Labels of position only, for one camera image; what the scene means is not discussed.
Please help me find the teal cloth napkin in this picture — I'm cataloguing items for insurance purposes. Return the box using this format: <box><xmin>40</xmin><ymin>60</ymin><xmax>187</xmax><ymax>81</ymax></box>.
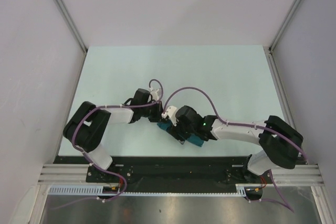
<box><xmin>157</xmin><ymin>121</ymin><xmax>204</xmax><ymax>147</ymax></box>

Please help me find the left aluminium frame post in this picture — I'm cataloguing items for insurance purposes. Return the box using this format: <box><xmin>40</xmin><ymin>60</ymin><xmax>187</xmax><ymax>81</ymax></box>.
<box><xmin>53</xmin><ymin>0</ymin><xmax>88</xmax><ymax>54</ymax></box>

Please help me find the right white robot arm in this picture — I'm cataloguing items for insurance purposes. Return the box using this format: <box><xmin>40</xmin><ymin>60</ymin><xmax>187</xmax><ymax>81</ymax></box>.
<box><xmin>162</xmin><ymin>105</ymin><xmax>303</xmax><ymax>183</ymax></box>

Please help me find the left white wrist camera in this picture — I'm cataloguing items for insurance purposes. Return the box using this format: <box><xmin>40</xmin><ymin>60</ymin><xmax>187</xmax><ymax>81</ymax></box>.
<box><xmin>149</xmin><ymin>88</ymin><xmax>162</xmax><ymax>101</ymax></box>

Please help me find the right aluminium frame post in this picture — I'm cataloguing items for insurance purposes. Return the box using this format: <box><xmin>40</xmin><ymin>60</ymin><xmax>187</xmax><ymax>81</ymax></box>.
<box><xmin>268</xmin><ymin>0</ymin><xmax>303</xmax><ymax>52</ymax></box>

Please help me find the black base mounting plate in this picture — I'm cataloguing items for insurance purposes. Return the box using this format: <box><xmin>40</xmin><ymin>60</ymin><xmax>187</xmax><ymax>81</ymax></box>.
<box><xmin>53</xmin><ymin>155</ymin><xmax>275</xmax><ymax>193</ymax></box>

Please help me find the white slotted cable duct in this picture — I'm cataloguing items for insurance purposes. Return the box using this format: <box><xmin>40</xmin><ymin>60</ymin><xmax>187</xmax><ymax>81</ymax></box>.
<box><xmin>48</xmin><ymin>185</ymin><xmax>263</xmax><ymax>198</ymax></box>

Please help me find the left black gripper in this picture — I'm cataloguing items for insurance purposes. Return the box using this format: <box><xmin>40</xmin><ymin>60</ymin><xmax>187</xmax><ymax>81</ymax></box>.
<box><xmin>140</xmin><ymin>101</ymin><xmax>169</xmax><ymax>123</ymax></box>

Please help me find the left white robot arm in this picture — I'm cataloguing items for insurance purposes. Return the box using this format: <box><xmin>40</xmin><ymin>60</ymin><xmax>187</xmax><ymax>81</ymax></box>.
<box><xmin>62</xmin><ymin>88</ymin><xmax>163</xmax><ymax>182</ymax></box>

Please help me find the aluminium frame post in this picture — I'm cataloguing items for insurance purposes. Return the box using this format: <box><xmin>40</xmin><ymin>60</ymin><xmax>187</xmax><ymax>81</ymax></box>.
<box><xmin>268</xmin><ymin>0</ymin><xmax>303</xmax><ymax>52</ymax></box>
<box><xmin>53</xmin><ymin>0</ymin><xmax>88</xmax><ymax>54</ymax></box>

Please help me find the aluminium front rail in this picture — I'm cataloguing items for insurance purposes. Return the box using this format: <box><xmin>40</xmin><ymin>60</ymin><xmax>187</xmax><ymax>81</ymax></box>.
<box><xmin>38</xmin><ymin>164</ymin><xmax>324</xmax><ymax>186</ymax></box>

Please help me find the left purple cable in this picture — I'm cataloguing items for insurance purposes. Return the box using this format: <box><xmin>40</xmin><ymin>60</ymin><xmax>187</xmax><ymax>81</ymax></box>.
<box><xmin>49</xmin><ymin>79</ymin><xmax>165</xmax><ymax>210</ymax></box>

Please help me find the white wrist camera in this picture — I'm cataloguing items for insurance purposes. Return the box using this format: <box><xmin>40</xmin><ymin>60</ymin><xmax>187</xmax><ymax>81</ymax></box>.
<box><xmin>149</xmin><ymin>88</ymin><xmax>162</xmax><ymax>101</ymax></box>
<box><xmin>161</xmin><ymin>106</ymin><xmax>178</xmax><ymax>126</ymax></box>

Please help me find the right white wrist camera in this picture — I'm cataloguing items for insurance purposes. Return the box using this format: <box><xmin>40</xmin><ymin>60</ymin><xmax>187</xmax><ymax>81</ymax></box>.
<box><xmin>161</xmin><ymin>106</ymin><xmax>178</xmax><ymax>126</ymax></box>

